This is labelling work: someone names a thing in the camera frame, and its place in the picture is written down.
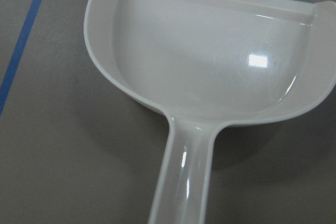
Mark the beige plastic dustpan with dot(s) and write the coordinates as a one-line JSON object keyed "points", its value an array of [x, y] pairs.
{"points": [[207, 65]]}

